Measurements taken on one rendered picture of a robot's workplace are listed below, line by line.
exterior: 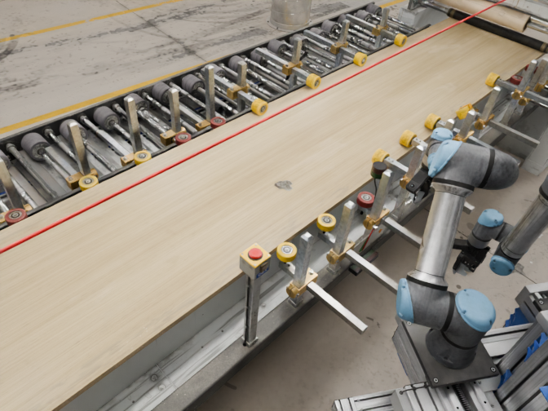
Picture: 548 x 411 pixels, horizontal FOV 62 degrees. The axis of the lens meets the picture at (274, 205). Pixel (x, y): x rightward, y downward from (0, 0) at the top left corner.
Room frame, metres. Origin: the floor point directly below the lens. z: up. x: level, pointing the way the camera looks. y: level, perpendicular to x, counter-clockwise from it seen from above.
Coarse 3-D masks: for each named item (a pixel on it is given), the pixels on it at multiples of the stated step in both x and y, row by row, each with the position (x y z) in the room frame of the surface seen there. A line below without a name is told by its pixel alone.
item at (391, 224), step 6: (366, 210) 1.51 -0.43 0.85; (384, 216) 1.47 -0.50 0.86; (384, 222) 1.45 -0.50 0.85; (390, 222) 1.44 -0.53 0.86; (390, 228) 1.42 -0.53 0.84; (396, 228) 1.40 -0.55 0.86; (402, 228) 1.41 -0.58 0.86; (402, 234) 1.38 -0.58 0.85; (408, 234) 1.38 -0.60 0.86; (408, 240) 1.36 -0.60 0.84; (414, 240) 1.34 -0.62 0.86; (420, 240) 1.35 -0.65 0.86
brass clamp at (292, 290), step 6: (306, 276) 1.11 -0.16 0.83; (312, 276) 1.11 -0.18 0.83; (306, 282) 1.08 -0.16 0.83; (288, 288) 1.05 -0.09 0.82; (294, 288) 1.05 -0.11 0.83; (300, 288) 1.05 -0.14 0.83; (306, 288) 1.08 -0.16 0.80; (288, 294) 1.05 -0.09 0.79; (294, 294) 1.03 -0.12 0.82; (300, 294) 1.05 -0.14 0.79
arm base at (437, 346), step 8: (432, 336) 0.74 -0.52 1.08; (440, 336) 0.73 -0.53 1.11; (432, 344) 0.72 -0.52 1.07; (440, 344) 0.71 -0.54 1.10; (448, 344) 0.70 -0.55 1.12; (456, 344) 0.69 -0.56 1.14; (432, 352) 0.71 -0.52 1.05; (440, 352) 0.70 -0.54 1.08; (448, 352) 0.69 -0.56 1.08; (456, 352) 0.69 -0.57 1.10; (464, 352) 0.69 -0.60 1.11; (472, 352) 0.69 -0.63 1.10; (440, 360) 0.68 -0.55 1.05; (448, 360) 0.68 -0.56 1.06; (456, 360) 0.68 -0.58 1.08; (464, 360) 0.68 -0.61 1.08; (472, 360) 0.69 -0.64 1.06; (456, 368) 0.67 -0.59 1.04
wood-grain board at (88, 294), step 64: (384, 64) 2.88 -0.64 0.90; (448, 64) 2.98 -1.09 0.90; (512, 64) 3.08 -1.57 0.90; (256, 128) 2.00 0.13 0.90; (320, 128) 2.06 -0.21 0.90; (384, 128) 2.12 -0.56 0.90; (128, 192) 1.41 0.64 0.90; (192, 192) 1.46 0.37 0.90; (256, 192) 1.50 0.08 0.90; (320, 192) 1.54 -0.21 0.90; (0, 256) 1.01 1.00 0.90; (64, 256) 1.04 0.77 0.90; (128, 256) 1.07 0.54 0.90; (192, 256) 1.10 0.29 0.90; (0, 320) 0.75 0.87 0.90; (64, 320) 0.77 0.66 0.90; (128, 320) 0.80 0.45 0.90; (0, 384) 0.54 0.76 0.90; (64, 384) 0.56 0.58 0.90
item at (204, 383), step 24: (408, 216) 1.66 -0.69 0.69; (360, 240) 1.45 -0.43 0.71; (384, 240) 1.51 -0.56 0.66; (288, 312) 1.02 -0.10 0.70; (264, 336) 0.90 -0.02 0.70; (216, 360) 0.78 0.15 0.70; (240, 360) 0.79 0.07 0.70; (192, 384) 0.69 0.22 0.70; (216, 384) 0.70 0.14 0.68; (168, 408) 0.60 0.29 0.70; (192, 408) 0.62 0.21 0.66
